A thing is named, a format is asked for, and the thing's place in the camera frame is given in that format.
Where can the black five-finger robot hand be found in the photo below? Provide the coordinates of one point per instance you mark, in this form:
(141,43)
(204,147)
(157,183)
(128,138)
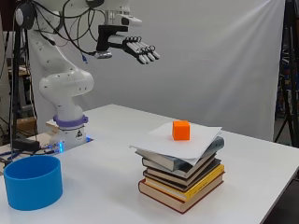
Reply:
(109,39)

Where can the orange cube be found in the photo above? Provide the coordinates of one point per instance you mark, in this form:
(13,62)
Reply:
(181,130)

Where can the white seven-joint robot arm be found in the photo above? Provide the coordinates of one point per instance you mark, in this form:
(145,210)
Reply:
(65,84)

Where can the white backdrop sheet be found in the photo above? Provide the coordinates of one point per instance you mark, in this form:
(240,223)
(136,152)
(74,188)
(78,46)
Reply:
(193,62)

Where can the black upright pole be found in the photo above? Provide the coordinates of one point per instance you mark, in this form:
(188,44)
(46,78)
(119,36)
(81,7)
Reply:
(15,93)

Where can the brown cardboard box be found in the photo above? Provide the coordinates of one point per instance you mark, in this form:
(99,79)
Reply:
(27,124)

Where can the blue-lit connector block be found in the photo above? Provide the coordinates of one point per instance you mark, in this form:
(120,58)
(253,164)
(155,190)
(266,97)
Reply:
(57,146)

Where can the white flat booklet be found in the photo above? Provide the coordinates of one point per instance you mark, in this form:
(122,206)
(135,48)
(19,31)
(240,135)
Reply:
(174,143)

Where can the black power box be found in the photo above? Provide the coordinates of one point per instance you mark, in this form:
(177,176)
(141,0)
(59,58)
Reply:
(26,144)

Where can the grey hardcover book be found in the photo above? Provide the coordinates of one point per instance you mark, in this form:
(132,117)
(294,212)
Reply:
(163,162)

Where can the dark brown book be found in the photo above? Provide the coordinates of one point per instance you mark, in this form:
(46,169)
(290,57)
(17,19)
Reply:
(174,182)

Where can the black cover book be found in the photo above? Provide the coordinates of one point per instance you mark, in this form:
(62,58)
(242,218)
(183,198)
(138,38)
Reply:
(199,171)

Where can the blue round tub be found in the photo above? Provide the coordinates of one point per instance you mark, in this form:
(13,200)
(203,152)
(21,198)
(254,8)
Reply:
(32,186)

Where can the yellow book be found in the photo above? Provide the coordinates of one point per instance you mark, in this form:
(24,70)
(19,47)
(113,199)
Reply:
(202,185)

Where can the red-brown thick book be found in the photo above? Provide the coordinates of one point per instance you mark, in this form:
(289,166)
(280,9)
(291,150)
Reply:
(180,203)

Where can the black tripod stand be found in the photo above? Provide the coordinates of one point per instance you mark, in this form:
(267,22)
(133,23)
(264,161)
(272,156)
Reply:
(291,77)

